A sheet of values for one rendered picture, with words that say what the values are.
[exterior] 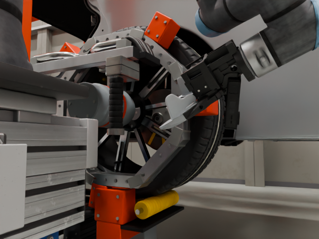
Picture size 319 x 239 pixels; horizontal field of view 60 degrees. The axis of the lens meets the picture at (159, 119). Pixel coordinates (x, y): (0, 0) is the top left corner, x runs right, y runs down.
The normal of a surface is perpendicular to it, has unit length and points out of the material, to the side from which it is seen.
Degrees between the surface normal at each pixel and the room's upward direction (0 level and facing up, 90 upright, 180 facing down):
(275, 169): 90
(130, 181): 90
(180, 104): 102
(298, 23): 116
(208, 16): 120
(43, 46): 90
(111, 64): 90
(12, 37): 73
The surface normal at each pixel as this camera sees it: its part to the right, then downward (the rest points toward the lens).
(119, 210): -0.46, -0.07
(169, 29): 0.73, 0.54
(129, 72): 0.89, -0.04
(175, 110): 0.24, 0.12
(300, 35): -0.25, 0.40
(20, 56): 0.93, -0.32
